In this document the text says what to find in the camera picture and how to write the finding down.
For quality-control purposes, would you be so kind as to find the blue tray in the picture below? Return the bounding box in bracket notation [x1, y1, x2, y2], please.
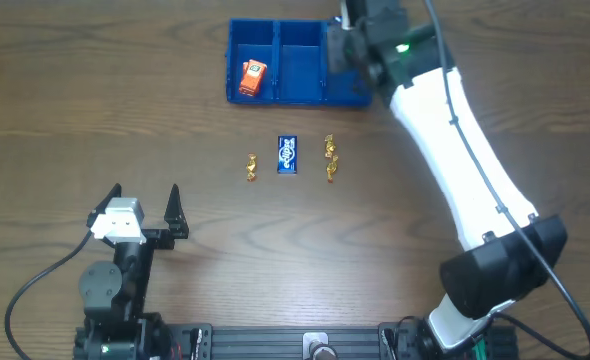
[225, 18, 374, 108]

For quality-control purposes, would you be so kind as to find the blue candy pack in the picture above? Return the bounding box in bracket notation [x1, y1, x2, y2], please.
[276, 135, 299, 175]

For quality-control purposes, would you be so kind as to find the mounting rail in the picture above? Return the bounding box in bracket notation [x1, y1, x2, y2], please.
[73, 323, 520, 360]

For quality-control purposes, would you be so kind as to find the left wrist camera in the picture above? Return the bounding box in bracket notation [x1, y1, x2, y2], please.
[90, 197, 147, 245]

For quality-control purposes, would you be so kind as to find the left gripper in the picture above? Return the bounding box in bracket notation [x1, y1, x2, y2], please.
[86, 183, 190, 250]

